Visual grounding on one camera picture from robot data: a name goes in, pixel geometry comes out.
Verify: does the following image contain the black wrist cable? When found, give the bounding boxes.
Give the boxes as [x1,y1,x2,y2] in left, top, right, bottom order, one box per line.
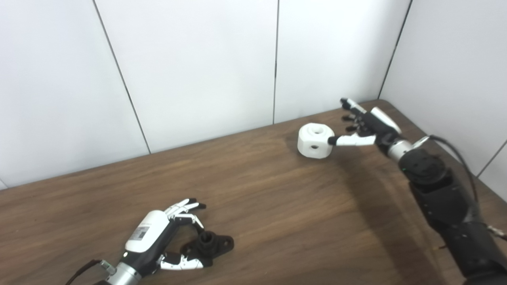
[63,259,116,285]
[414,135,507,240]

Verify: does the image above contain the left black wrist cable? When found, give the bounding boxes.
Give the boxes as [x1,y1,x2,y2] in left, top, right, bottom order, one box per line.
[63,259,116,285]

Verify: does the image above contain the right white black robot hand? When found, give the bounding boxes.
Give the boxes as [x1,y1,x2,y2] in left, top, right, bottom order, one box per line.
[328,98,417,161]

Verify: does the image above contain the black flanged holder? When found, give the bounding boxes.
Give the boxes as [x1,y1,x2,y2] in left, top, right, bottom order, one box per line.
[180,231,234,268]

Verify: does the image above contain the round white plastic piece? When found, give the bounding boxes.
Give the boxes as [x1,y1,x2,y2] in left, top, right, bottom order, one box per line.
[297,123,335,159]

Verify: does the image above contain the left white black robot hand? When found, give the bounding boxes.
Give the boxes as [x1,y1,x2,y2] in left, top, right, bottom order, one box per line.
[105,198,215,285]

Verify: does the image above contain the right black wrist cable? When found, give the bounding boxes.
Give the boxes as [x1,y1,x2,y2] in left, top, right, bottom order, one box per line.
[414,135,507,240]

